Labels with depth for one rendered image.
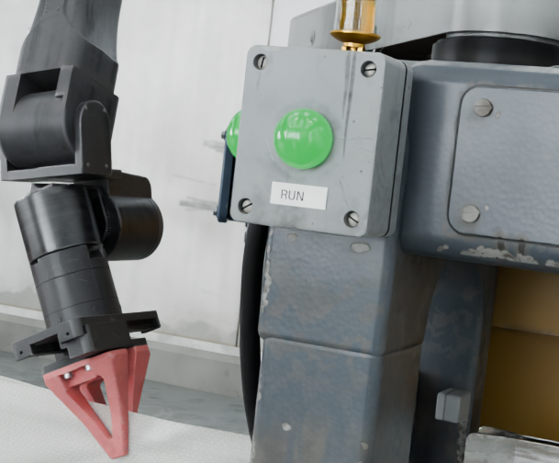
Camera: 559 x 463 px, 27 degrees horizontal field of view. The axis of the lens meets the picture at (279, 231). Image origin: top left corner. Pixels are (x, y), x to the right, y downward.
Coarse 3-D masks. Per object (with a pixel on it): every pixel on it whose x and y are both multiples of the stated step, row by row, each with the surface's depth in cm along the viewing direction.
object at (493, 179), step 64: (448, 64) 60; (448, 128) 59; (512, 128) 58; (448, 192) 59; (512, 192) 58; (320, 256) 62; (384, 256) 60; (448, 256) 60; (512, 256) 58; (320, 320) 62; (384, 320) 60; (448, 320) 80; (320, 384) 62; (384, 384) 61; (448, 384) 80; (256, 448) 63; (320, 448) 62; (384, 448) 63; (448, 448) 80
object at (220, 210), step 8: (224, 136) 108; (224, 152) 107; (224, 160) 107; (232, 160) 107; (224, 168) 107; (232, 168) 108; (224, 176) 108; (232, 176) 108; (224, 184) 108; (232, 184) 108; (224, 192) 108; (224, 200) 108; (216, 208) 109; (224, 208) 108; (216, 216) 108; (224, 216) 108
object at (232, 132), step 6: (234, 120) 60; (228, 126) 60; (234, 126) 60; (228, 132) 60; (234, 132) 59; (228, 138) 60; (234, 138) 59; (228, 144) 60; (234, 144) 60; (234, 150) 60
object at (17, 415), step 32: (0, 384) 90; (0, 416) 90; (32, 416) 88; (64, 416) 87; (0, 448) 90; (32, 448) 88; (64, 448) 87; (96, 448) 85; (128, 448) 84; (160, 448) 83; (192, 448) 82; (224, 448) 81
